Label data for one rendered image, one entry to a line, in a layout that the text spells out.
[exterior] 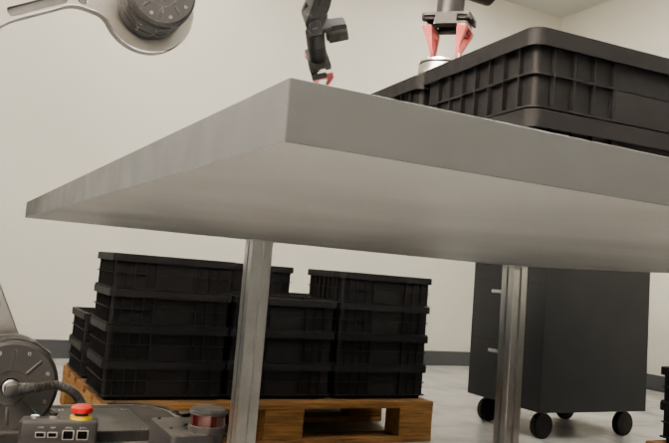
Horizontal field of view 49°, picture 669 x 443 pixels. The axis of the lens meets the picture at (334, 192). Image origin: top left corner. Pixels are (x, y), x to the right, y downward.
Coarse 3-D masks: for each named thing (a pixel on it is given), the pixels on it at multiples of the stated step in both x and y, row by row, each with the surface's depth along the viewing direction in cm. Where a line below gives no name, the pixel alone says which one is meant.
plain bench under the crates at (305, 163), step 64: (192, 128) 61; (256, 128) 48; (320, 128) 45; (384, 128) 47; (448, 128) 50; (512, 128) 52; (64, 192) 126; (128, 192) 87; (192, 192) 81; (256, 192) 75; (320, 192) 70; (384, 192) 66; (448, 192) 62; (512, 192) 58; (576, 192) 55; (640, 192) 58; (256, 256) 202; (448, 256) 213; (512, 256) 178; (576, 256) 152; (640, 256) 133; (256, 320) 202; (512, 320) 242; (256, 384) 199; (512, 384) 240
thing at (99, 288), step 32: (128, 256) 231; (160, 256) 235; (96, 288) 249; (128, 288) 230; (160, 288) 235; (192, 288) 241; (224, 288) 246; (96, 320) 242; (128, 320) 231; (160, 320) 235; (192, 320) 240; (224, 320) 245; (96, 352) 238; (128, 352) 230; (160, 352) 234; (192, 352) 239; (96, 384) 234; (128, 384) 230; (160, 384) 233; (192, 384) 239
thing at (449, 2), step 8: (440, 0) 153; (448, 0) 152; (456, 0) 152; (464, 0) 153; (440, 8) 153; (448, 8) 152; (456, 8) 152; (424, 16) 154; (432, 16) 153; (464, 16) 150; (472, 16) 151; (432, 24) 158; (472, 24) 154
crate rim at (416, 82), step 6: (414, 78) 126; (420, 78) 125; (396, 84) 132; (402, 84) 130; (408, 84) 128; (414, 84) 126; (420, 84) 125; (384, 90) 136; (390, 90) 134; (396, 90) 132; (402, 90) 129; (408, 90) 127; (384, 96) 136; (390, 96) 133; (396, 96) 132
